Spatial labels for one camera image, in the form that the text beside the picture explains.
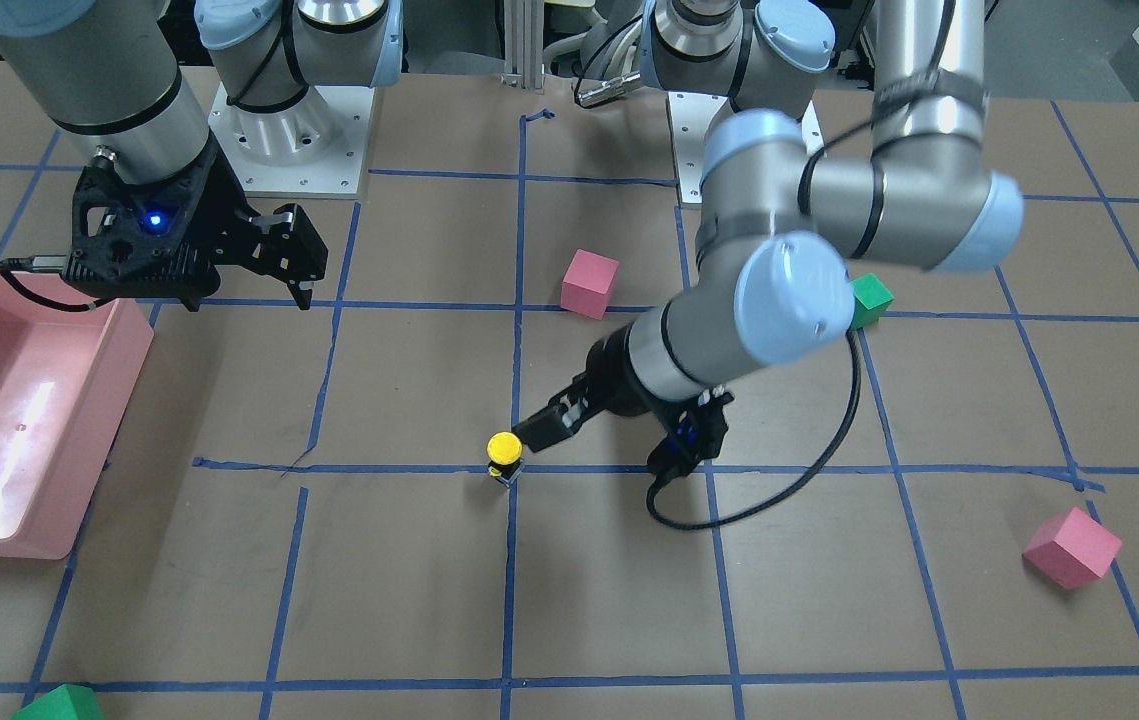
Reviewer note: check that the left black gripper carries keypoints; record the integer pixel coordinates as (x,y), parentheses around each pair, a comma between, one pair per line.
(610,378)

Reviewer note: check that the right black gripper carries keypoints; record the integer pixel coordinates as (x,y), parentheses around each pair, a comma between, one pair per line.
(220,215)

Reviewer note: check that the yellow push button switch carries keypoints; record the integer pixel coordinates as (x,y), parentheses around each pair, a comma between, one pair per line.
(505,461)

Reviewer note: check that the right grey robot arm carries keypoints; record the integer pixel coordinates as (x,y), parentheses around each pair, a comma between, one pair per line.
(103,72)

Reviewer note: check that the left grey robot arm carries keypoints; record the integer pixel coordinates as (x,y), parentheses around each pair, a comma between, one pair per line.
(779,222)

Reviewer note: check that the pink cube centre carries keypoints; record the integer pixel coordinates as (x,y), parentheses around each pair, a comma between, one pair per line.
(588,284)

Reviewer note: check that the pink cube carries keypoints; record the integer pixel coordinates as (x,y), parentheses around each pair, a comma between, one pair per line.
(1072,549)
(588,284)

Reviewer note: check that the pink plastic bin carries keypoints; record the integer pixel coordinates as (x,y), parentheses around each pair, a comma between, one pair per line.
(65,382)

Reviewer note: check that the green cube near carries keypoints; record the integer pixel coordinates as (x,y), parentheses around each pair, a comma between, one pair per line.
(871,300)

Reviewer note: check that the green cube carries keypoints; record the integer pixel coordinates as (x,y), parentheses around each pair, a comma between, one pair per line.
(871,300)
(65,702)

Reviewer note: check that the green cube far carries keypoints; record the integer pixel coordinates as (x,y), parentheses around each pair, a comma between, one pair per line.
(65,702)

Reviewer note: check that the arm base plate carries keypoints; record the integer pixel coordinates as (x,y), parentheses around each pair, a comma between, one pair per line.
(689,150)
(319,148)

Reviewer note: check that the aluminium frame post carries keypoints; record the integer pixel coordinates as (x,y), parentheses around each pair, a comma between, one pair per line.
(522,44)

